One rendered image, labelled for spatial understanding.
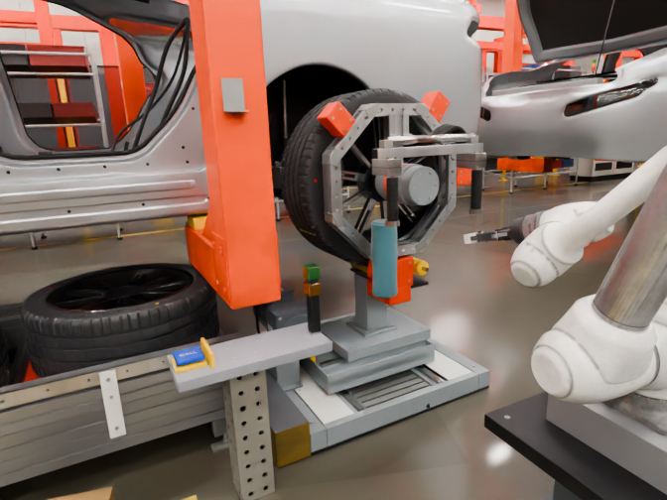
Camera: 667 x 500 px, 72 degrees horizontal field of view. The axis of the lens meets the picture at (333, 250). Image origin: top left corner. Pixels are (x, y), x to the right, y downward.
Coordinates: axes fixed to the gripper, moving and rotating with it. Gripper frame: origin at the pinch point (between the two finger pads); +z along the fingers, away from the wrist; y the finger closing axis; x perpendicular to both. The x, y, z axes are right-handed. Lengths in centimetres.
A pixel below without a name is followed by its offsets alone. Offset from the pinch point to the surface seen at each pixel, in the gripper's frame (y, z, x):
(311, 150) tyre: 33, 33, -39
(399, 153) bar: 18.9, 5.3, -29.3
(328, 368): 31, 53, 40
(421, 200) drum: 6.6, 13.1, -14.8
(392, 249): 16.9, 19.5, -0.8
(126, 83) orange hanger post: 44, 272, -157
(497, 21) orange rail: -722, 489, -392
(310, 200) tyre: 34, 37, -22
